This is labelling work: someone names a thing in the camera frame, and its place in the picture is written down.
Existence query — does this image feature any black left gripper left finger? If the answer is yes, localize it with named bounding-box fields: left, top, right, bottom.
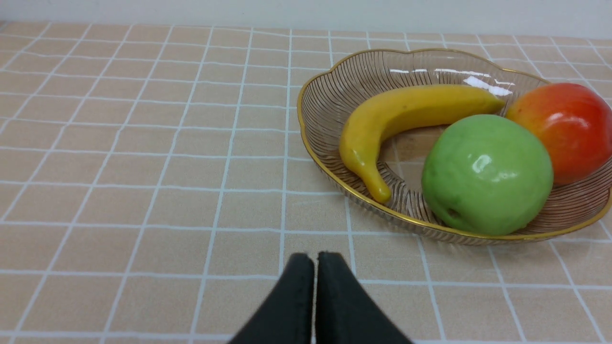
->
left=230, top=253, right=315, bottom=344

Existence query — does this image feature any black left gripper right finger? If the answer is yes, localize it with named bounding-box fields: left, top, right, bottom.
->
left=316, top=252, right=412, bottom=344

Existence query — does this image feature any yellow banana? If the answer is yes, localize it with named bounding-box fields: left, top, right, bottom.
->
left=339, top=84, right=505, bottom=204

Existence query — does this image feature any transparent gold-rimmed fruit bowl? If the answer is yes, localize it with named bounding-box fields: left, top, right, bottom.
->
left=297, top=48, right=612, bottom=246

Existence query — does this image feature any green apple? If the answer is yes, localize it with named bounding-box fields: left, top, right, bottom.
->
left=421, top=115, right=554, bottom=237

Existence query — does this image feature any red orange peach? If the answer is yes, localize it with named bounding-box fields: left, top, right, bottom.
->
left=506, top=83, right=612, bottom=185

